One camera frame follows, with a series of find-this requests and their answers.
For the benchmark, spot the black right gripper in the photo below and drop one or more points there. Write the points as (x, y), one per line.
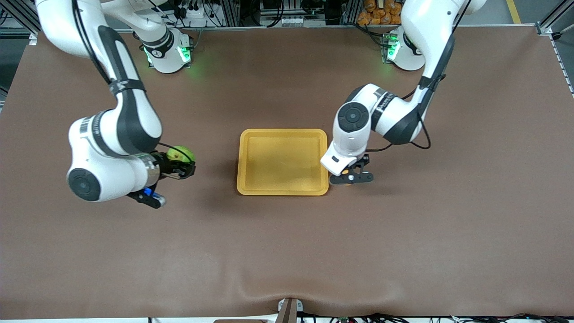
(165, 164)

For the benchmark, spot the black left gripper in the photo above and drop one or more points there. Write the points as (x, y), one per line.
(366, 161)

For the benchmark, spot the green apple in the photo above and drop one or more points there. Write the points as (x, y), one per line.
(181, 153)

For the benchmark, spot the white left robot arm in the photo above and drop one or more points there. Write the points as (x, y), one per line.
(354, 119)

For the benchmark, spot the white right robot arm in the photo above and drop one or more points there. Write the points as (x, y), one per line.
(130, 121)

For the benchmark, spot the yellow plastic tray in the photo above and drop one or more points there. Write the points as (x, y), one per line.
(282, 162)

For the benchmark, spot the brown table mat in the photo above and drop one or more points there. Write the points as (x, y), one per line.
(287, 246)

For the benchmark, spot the pile of orange bread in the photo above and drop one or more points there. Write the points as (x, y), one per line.
(376, 11)

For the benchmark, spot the white power strip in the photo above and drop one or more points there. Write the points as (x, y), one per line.
(195, 11)

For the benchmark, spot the grey electronics box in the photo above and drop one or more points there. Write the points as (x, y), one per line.
(291, 20)

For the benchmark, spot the aluminium diagonal strut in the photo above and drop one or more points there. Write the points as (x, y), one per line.
(22, 15)
(545, 27)

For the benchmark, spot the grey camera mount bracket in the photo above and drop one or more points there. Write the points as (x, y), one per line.
(289, 312)

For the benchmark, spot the aluminium frame post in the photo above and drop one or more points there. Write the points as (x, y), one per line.
(231, 11)
(353, 11)

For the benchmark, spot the aluminium table frame rail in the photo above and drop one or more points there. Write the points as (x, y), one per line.
(269, 28)

